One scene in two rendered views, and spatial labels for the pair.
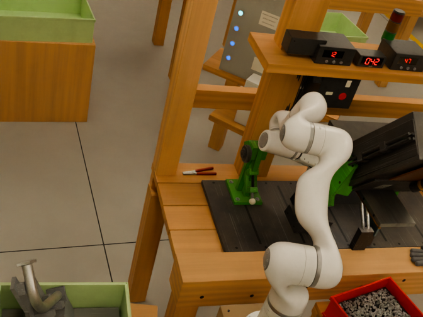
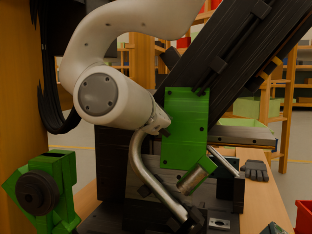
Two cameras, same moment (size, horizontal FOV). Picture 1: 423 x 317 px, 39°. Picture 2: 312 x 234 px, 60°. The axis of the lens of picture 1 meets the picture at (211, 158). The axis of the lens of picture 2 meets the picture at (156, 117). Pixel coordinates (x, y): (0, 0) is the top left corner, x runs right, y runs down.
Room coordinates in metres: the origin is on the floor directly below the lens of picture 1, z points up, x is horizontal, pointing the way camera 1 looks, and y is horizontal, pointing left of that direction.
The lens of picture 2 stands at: (1.59, 0.07, 1.32)
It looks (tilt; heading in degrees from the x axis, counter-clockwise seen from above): 10 degrees down; 309
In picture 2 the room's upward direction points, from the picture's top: straight up
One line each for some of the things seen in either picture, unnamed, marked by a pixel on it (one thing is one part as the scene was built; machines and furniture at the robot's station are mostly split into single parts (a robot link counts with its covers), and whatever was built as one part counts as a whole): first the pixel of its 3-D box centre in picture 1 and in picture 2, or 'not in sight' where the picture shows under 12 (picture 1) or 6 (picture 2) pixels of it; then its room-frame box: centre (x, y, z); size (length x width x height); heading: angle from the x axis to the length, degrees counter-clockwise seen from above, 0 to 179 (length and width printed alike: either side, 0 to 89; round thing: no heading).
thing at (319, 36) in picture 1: (304, 43); not in sight; (2.14, -0.22, 1.59); 0.15 x 0.07 x 0.07; 113
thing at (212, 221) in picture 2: not in sight; (219, 224); (1.88, -0.56, 0.90); 0.06 x 0.04 x 0.01; 23
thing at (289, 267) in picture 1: (287, 276); not in sight; (1.26, -0.32, 1.25); 0.19 x 0.12 x 0.24; 100
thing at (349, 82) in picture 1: (331, 85); (83, 27); (2.20, -0.39, 1.42); 0.17 x 0.12 x 0.15; 113
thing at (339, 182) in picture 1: (343, 175); (186, 125); (1.97, -0.53, 1.17); 0.13 x 0.12 x 0.20; 113
